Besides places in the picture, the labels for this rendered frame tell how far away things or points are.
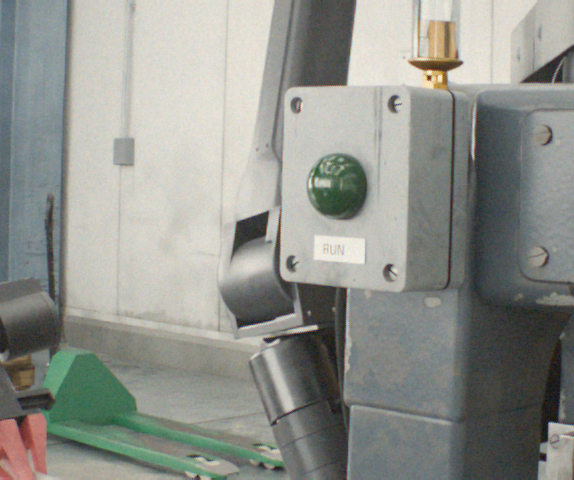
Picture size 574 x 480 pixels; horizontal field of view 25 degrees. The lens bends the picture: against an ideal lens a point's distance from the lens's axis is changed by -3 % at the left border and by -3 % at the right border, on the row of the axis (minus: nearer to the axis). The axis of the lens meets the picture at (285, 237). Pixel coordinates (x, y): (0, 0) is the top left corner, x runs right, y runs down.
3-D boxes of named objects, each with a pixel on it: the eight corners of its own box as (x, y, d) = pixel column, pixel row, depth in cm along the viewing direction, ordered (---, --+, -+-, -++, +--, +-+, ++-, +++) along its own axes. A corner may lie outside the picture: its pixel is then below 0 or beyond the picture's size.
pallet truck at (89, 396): (-4, 425, 632) (-2, 191, 626) (82, 414, 671) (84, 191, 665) (218, 489, 523) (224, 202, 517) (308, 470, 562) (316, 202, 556)
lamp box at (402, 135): (278, 280, 62) (283, 87, 61) (341, 276, 65) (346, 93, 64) (404, 294, 56) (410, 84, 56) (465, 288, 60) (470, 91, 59)
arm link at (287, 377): (227, 356, 92) (270, 325, 88) (303, 343, 97) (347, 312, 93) (260, 447, 90) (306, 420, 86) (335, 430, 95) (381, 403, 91)
